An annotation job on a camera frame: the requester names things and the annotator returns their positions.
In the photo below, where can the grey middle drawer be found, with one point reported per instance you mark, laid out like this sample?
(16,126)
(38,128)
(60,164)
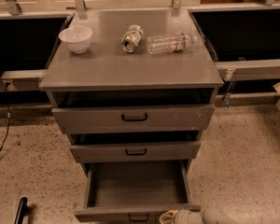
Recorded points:
(135,152)

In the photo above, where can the grey top drawer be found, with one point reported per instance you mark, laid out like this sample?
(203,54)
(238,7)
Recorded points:
(133,119)

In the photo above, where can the white bowl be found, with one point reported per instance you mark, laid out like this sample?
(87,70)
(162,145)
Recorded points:
(76,38)

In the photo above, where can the grey drawer cabinet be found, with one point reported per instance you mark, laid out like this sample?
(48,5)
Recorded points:
(107,76)

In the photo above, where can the crushed soda can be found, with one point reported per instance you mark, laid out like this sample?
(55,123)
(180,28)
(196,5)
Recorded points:
(131,38)

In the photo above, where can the grey drawer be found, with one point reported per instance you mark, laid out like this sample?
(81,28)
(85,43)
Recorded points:
(135,152)
(137,192)
(133,119)

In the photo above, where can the clear plastic water bottle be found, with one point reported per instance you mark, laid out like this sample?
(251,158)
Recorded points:
(170,43)

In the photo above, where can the black bar object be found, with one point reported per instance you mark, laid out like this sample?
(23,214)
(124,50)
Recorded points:
(22,208)

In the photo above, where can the metal railing post left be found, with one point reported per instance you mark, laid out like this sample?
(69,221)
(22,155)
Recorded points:
(13,7)

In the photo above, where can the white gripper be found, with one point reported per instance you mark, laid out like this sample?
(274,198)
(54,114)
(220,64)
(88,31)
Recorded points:
(187,217)

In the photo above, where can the grey bottom drawer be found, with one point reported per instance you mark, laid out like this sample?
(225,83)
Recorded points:
(137,192)

